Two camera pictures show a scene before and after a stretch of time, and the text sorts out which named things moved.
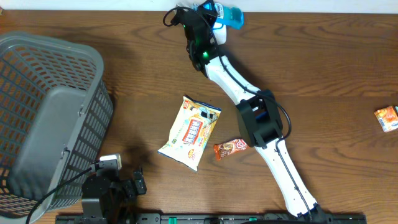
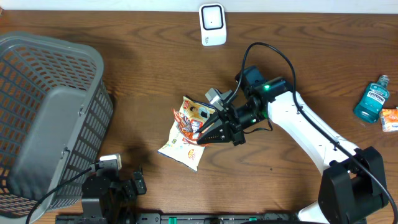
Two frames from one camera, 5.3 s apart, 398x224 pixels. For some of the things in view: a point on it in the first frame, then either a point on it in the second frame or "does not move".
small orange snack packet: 387,118 does not move
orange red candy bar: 227,147 → 189,128
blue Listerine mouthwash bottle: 231,17 → 372,100
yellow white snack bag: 189,132 does not move
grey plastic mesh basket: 56,114 does not move
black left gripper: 130,190 does not move
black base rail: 211,218 does not move
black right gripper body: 209,15 → 235,125
